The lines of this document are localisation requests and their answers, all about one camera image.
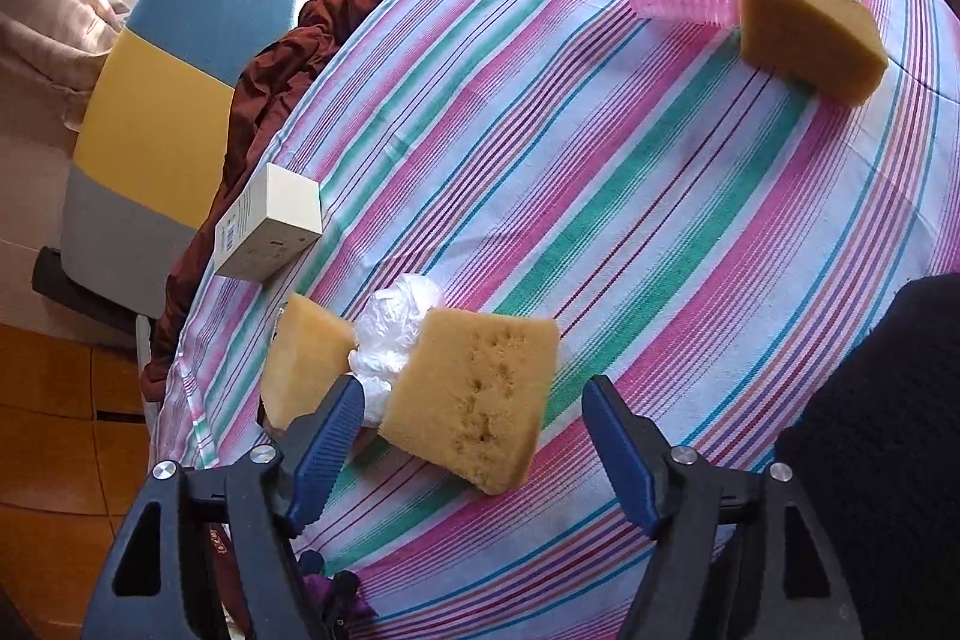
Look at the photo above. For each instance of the maroon blanket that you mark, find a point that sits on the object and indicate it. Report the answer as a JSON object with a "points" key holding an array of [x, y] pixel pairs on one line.
{"points": [[268, 90]]}

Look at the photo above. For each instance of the yellow sponge piece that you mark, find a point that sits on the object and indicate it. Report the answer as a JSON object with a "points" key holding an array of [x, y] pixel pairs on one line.
{"points": [[308, 353]]}

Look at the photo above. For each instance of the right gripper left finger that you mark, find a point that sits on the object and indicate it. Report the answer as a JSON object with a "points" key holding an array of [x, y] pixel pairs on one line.
{"points": [[158, 580]]}

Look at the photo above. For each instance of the yellow sponge wedge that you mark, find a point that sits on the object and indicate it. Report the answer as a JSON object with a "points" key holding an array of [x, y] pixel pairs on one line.
{"points": [[832, 45]]}

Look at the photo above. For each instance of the white carton box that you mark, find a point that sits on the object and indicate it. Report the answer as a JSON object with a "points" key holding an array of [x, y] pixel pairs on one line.
{"points": [[277, 216]]}

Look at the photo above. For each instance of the floral window curtain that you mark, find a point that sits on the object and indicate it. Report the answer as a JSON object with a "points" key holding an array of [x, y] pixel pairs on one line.
{"points": [[56, 49]]}

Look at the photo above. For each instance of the tricolour headboard cushion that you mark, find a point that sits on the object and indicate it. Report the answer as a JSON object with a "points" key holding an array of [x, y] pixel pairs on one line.
{"points": [[149, 155]]}

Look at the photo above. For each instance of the striped bed sheet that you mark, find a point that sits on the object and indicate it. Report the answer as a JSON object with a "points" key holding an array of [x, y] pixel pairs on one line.
{"points": [[710, 237]]}

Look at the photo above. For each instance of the yellow sponge block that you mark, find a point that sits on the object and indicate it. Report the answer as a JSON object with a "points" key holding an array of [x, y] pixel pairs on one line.
{"points": [[472, 395]]}

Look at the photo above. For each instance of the purple snack wrapper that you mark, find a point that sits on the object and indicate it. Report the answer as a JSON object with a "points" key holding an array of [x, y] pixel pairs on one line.
{"points": [[336, 599]]}

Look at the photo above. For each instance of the white crumpled plastic bag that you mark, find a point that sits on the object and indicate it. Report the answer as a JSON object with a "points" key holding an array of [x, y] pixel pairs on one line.
{"points": [[386, 330]]}

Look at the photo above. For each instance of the wooden wardrobe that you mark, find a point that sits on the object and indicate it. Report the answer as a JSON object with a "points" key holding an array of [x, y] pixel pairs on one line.
{"points": [[74, 453]]}

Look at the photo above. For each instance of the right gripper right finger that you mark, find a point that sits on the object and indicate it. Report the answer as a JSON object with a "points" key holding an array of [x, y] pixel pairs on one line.
{"points": [[736, 554]]}

